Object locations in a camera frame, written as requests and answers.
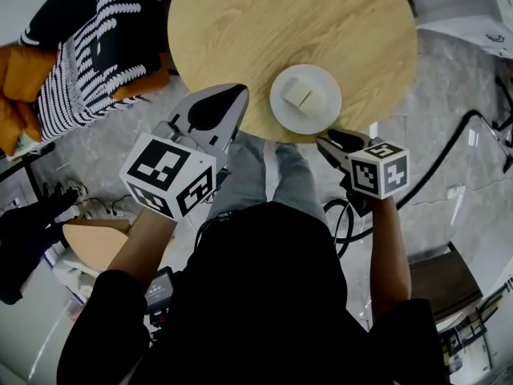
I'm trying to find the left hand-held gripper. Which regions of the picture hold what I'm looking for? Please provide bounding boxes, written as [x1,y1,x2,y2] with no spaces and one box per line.
[119,83,250,221]

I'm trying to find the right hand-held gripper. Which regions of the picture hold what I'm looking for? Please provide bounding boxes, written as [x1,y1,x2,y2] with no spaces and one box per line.
[316,128,410,218]

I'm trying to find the white plate of food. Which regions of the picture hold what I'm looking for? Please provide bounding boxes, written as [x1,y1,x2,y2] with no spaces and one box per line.
[269,63,342,134]

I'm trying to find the pale food block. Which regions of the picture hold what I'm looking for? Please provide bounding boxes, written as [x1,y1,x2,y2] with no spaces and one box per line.
[281,77,325,120]

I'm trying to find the person's left forearm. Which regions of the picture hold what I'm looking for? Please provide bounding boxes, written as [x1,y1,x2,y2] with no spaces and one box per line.
[104,206,178,282]

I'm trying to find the person's right forearm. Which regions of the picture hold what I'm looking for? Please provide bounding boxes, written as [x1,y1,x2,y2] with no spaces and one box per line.
[367,197,414,322]

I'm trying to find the person's grey jeans legs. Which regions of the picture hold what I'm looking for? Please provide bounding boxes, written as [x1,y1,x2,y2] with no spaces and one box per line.
[206,132,330,229]

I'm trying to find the black white striped blanket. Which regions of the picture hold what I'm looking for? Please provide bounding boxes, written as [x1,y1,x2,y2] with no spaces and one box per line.
[19,0,170,144]

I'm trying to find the dark brown stool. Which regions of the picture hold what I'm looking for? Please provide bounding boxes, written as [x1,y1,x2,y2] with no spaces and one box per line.
[407,241,485,322]

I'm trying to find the round wooden table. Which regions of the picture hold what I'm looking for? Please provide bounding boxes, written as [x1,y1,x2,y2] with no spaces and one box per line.
[167,0,418,146]

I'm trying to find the black tripod stand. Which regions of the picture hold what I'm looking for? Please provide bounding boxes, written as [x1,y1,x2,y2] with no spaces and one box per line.
[491,76,513,172]

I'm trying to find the tan wooden stool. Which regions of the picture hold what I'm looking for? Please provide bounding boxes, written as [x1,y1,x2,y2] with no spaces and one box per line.
[63,217,134,273]

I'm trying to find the black battery pack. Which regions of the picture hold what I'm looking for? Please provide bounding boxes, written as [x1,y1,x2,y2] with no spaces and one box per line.
[144,265,178,336]

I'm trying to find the person's black sweater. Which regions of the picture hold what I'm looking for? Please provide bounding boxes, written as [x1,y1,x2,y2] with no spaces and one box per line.
[55,201,456,385]

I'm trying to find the black metal side table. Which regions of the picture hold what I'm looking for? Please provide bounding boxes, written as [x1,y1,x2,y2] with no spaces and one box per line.
[0,141,56,200]

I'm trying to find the orange sofa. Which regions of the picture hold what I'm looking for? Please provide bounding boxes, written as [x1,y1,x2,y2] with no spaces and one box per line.
[0,0,172,158]

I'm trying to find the white cabinet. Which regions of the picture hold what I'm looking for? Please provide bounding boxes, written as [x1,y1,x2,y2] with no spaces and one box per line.
[0,254,99,385]

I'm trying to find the coiled black cable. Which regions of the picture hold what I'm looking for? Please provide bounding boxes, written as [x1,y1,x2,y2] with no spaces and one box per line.
[323,197,376,258]

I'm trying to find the thin black floor cable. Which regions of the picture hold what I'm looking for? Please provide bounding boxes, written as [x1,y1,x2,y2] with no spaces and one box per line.
[74,192,133,218]

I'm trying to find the black wire rack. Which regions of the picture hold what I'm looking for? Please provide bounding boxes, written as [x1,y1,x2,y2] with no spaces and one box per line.
[435,278,513,379]

